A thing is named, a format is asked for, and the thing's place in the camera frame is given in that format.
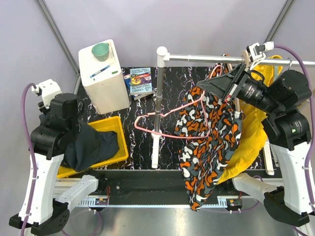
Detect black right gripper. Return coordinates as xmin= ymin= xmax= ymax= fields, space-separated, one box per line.
xmin=196 ymin=61 xmax=282 ymax=115

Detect wooden hanger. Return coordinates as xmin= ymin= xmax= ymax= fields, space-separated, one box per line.
xmin=224 ymin=48 xmax=251 ymax=112

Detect orange camouflage shorts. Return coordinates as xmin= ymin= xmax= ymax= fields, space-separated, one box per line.
xmin=174 ymin=86 xmax=245 ymax=211

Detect yellow shorts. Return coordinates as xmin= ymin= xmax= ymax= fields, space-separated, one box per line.
xmin=216 ymin=54 xmax=284 ymax=185

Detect dark navy shorts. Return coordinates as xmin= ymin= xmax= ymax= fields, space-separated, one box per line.
xmin=62 ymin=121 xmax=120 ymax=172

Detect mint green hanger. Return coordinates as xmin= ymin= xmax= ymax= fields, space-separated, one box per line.
xmin=274 ymin=65 xmax=283 ymax=79

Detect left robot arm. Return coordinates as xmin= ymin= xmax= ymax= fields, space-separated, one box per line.
xmin=9 ymin=93 xmax=106 ymax=236

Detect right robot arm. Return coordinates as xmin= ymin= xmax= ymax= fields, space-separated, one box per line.
xmin=197 ymin=64 xmax=314 ymax=227

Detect metal clothes rack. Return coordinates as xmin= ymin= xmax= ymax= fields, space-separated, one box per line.
xmin=151 ymin=46 xmax=315 ymax=176

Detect colourful book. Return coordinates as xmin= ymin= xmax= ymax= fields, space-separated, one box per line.
xmin=130 ymin=67 xmax=153 ymax=96

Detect black marble mat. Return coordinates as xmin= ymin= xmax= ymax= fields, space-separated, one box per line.
xmin=65 ymin=66 xmax=276 ymax=171

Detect yellow plastic tray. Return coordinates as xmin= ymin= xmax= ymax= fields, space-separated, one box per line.
xmin=57 ymin=116 xmax=128 ymax=178

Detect white box appliance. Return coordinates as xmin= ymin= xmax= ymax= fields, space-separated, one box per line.
xmin=78 ymin=39 xmax=130 ymax=115

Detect green cup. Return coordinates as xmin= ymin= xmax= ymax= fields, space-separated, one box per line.
xmin=91 ymin=43 xmax=110 ymax=61

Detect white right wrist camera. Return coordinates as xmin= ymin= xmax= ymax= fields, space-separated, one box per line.
xmin=246 ymin=41 xmax=274 ymax=63

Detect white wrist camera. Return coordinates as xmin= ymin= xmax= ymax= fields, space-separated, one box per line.
xmin=246 ymin=41 xmax=274 ymax=63
xmin=32 ymin=79 xmax=62 ymax=109

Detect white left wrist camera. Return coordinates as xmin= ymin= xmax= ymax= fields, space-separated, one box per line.
xmin=32 ymin=79 xmax=62 ymax=109

